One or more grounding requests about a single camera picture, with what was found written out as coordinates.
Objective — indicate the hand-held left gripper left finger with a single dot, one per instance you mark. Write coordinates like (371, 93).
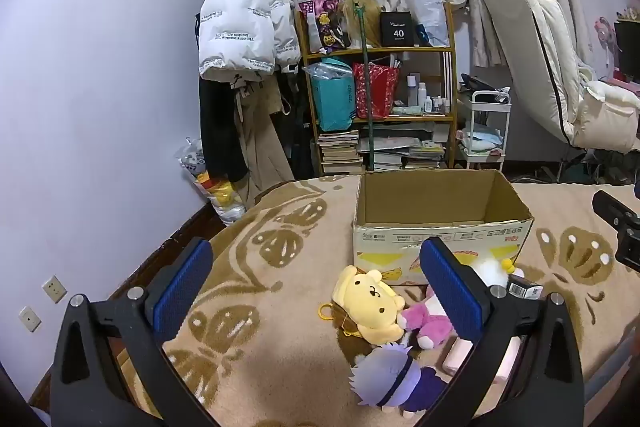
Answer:
(182, 289)

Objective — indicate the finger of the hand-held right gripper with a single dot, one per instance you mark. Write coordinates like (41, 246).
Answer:
(607, 204)

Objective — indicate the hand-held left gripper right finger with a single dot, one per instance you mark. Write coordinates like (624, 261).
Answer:
(450, 292)

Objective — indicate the pink and white plush toy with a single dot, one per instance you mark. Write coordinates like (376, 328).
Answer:
(425, 322)

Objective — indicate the white and yellow plush toy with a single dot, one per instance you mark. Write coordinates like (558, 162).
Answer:
(492, 271)

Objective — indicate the pale pink soft block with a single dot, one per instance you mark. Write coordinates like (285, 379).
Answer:
(459, 357)

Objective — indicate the cardboard box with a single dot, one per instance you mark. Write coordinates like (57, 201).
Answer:
(440, 227)

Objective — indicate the yellow dog plush toy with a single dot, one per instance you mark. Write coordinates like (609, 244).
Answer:
(367, 302)

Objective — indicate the purple-haired plush doll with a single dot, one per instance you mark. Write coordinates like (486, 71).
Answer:
(395, 377)

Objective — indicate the small black box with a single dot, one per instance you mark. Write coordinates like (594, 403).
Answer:
(525, 289)

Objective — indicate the clear bag of toys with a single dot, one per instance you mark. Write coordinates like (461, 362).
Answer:
(215, 187)

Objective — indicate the pile of magazines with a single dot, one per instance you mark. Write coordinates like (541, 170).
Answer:
(415, 154)

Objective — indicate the white trolley cart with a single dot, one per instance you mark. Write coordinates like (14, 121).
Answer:
(487, 127)

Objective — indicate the black monitor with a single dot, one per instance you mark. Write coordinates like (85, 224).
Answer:
(627, 52)

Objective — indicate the black hanging garment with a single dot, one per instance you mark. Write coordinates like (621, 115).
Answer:
(220, 132)

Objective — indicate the pink desk fan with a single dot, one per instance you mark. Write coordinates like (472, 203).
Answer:
(605, 34)

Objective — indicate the beige hanging trousers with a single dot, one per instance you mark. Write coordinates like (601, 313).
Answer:
(260, 137)

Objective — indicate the cream padded recliner chair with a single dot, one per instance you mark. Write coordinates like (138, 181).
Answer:
(540, 47)

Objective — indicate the stack of books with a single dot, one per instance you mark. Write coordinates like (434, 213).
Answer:
(340, 154)

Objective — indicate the group of cosmetic bottles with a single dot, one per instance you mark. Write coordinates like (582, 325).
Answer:
(430, 99)

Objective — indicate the green pole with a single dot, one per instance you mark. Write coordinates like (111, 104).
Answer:
(367, 107)

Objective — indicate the red patterned bag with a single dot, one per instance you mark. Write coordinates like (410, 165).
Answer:
(382, 92)

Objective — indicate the teal bag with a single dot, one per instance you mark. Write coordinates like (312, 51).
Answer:
(332, 99)

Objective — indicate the wooden shelf unit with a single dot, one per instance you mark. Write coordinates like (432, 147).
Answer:
(380, 52)

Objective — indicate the white plastic bag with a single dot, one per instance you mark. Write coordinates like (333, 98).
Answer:
(427, 12)

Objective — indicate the black carton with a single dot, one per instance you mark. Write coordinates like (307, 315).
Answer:
(397, 29)

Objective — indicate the white puffer jacket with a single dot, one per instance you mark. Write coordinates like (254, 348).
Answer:
(240, 17)

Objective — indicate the colourful printed bag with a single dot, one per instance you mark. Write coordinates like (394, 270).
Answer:
(322, 19)

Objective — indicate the white wall socket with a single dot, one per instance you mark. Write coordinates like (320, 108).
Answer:
(54, 289)
(29, 319)

